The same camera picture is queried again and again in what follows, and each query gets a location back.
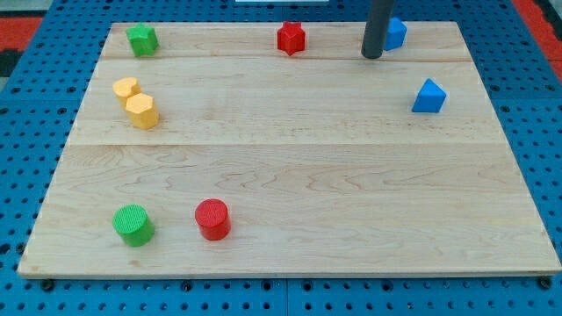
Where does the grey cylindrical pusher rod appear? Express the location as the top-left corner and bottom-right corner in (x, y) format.
(361, 0), (395, 59)

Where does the red star block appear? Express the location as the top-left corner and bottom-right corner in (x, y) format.
(277, 21), (306, 56)

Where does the green star block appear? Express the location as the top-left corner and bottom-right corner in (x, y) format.
(126, 23), (159, 57)

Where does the blue cube block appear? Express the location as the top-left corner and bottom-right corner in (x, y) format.
(384, 18), (407, 51)

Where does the green cylinder block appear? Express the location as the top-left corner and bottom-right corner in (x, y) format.
(112, 204), (155, 248)

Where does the wooden board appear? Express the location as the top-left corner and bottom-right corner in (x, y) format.
(18, 22), (561, 280)

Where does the red cylinder block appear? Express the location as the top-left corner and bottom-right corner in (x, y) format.
(195, 198), (231, 241)

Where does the blue triangle block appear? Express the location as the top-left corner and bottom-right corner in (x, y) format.
(412, 78), (447, 113)

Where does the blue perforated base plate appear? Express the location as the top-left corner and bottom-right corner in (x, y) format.
(1, 0), (561, 315)

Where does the yellow hexagon block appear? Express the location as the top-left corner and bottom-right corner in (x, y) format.
(126, 93), (160, 130)

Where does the yellow heart block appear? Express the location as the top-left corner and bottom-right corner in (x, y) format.
(112, 77), (141, 108)

